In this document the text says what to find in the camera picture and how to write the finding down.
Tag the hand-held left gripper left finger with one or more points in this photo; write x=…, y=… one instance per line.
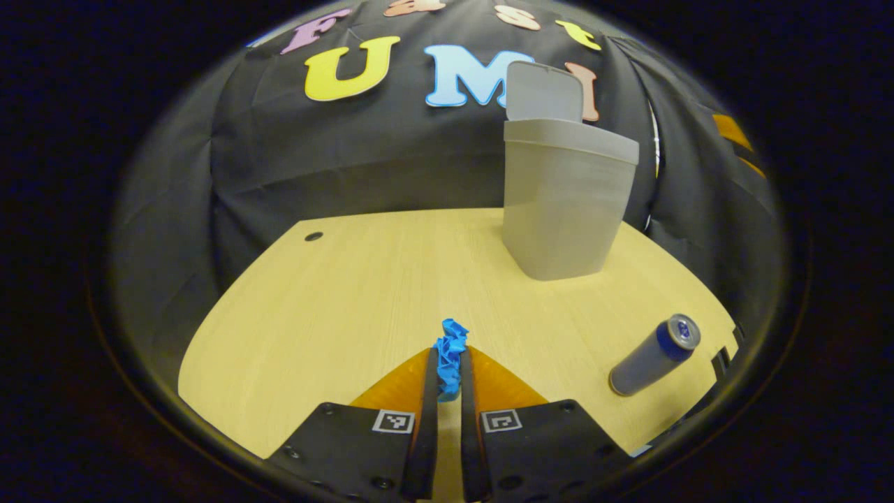
x=427, y=419

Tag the white desktop garbage bin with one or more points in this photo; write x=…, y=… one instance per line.
x=566, y=202

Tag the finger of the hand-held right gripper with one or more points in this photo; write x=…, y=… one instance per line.
x=753, y=168
x=732, y=131

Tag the blue and silver pop can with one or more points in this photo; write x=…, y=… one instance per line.
x=653, y=356

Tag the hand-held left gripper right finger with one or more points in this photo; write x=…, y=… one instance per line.
x=469, y=426

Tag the blue paper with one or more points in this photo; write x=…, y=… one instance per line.
x=449, y=356

